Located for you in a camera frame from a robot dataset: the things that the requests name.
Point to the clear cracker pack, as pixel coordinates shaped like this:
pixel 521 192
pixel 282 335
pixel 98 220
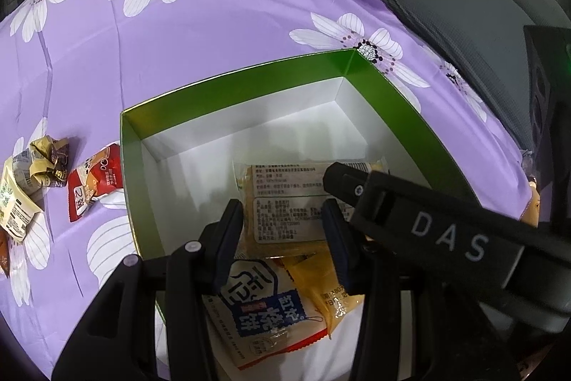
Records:
pixel 285 193

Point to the green cardboard box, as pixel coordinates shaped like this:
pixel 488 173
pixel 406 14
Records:
pixel 285 126

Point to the glossy orange snack packet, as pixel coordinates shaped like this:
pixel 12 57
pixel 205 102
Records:
pixel 312 287

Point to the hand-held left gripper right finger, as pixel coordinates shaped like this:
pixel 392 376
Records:
pixel 340 247

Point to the brown triangular snack packet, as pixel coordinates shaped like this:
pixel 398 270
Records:
pixel 3 251

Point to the orange plastic packet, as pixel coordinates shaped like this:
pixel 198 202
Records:
pixel 533 202

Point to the purple floral bedsheet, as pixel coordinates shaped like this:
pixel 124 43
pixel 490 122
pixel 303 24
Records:
pixel 223 6

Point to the pale green yellow snack packet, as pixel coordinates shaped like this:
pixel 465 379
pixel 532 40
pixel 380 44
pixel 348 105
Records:
pixel 18 207

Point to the red snack packet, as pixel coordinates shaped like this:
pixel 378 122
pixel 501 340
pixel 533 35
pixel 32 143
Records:
pixel 100 180

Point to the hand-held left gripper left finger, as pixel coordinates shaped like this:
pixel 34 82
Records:
pixel 229 238

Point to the white blue biscuit packet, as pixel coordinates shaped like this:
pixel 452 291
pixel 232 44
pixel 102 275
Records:
pixel 263 309

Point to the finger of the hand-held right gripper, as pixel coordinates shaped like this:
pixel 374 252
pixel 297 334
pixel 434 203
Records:
pixel 348 184

